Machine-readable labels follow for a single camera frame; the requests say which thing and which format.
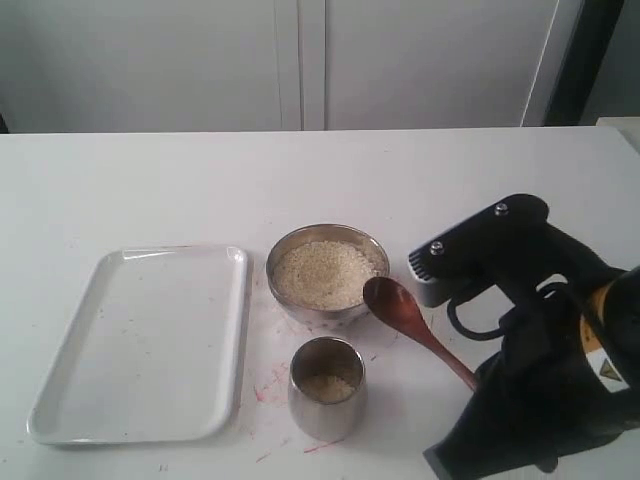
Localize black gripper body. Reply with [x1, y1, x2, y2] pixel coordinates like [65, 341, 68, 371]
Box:
[447, 224, 630, 470]

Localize brown wooden spoon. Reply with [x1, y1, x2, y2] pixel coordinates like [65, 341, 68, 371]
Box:
[363, 276, 477, 391]

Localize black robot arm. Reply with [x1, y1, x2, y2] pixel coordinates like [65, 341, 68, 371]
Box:
[408, 194, 639, 479]

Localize steel cup with rice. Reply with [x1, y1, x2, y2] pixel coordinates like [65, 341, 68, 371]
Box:
[288, 336, 367, 442]

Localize steel bowl of rice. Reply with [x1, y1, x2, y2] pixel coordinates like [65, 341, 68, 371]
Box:
[265, 224, 390, 331]

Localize white rectangular plastic tray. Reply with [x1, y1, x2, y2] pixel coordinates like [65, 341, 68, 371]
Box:
[27, 245, 250, 446]

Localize white cabinet doors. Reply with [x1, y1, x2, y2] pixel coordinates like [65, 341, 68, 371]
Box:
[1, 1, 584, 133]

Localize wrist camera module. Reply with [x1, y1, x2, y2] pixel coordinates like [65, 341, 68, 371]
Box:
[407, 260, 471, 308]

